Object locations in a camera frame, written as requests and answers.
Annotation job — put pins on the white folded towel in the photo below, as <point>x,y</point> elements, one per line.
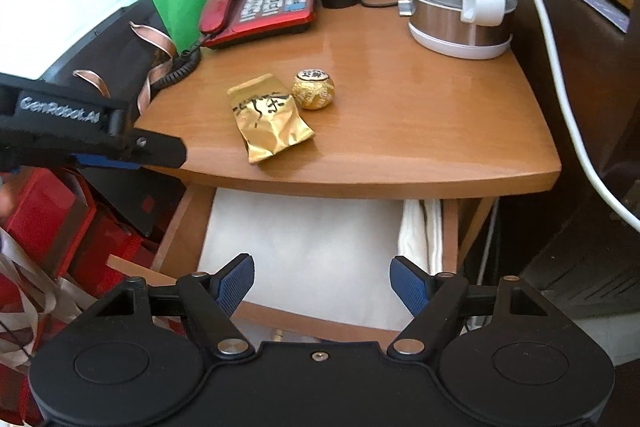
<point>320,257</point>

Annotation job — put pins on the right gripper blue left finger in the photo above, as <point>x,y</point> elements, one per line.
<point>232,282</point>

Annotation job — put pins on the black paper gift bag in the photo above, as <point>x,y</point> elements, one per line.
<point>122,60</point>

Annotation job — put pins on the person's left hand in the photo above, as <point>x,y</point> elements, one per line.
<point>9,190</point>

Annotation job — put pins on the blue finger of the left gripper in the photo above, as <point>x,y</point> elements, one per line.
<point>96,161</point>

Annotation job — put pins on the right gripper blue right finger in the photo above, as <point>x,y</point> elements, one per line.
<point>413,286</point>

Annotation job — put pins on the wooden nightstand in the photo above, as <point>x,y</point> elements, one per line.
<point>405,123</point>

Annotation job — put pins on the red gift bags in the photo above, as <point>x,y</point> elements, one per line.
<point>68,233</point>

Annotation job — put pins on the red telephone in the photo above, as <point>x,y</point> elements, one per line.
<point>226,23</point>

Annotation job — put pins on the gold foil ball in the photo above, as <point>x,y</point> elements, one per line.
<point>313,89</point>

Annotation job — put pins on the rolled white cloth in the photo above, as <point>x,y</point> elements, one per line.
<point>421,237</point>

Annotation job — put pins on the gold foil tea packet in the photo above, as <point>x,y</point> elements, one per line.
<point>267,117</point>

